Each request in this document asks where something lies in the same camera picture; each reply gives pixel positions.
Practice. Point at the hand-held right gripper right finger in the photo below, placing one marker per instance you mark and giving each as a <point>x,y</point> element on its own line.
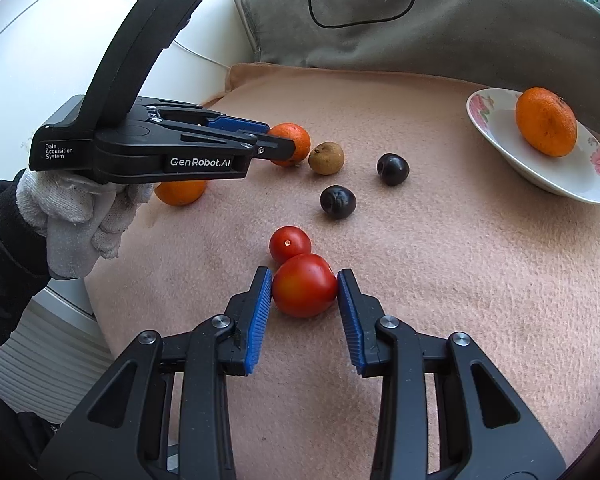
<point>347,310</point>

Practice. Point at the small red tomato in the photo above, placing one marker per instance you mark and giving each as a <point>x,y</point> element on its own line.
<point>290,242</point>

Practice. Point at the large orange tangerine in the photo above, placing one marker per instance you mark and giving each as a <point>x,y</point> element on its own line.
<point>546,121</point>

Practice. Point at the white ribbed radiator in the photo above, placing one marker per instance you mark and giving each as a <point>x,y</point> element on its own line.
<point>40,350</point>

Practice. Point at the brown longan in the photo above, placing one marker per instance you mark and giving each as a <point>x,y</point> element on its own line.
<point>326,158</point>

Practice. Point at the pink blanket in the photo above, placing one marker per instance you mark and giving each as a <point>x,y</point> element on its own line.
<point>430,285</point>

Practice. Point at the person's left hand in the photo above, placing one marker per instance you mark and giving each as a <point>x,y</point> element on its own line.
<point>65,220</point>

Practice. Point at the large red tomato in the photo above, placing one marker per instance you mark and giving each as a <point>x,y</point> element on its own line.
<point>305,285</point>

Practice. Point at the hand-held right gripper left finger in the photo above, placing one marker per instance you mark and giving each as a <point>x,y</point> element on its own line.
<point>260,310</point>

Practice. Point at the person's left forearm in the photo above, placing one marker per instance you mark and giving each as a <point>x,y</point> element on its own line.
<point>5,270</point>

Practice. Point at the white rod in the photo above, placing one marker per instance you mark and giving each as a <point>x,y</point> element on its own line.
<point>237,5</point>

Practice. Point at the white floral plate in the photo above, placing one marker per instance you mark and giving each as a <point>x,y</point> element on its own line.
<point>500,130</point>

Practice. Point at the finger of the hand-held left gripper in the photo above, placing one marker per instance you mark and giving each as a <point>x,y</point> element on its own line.
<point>275,150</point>
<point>240,123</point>

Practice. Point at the dark purple plum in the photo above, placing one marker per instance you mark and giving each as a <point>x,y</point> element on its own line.
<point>338,202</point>
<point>393,169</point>

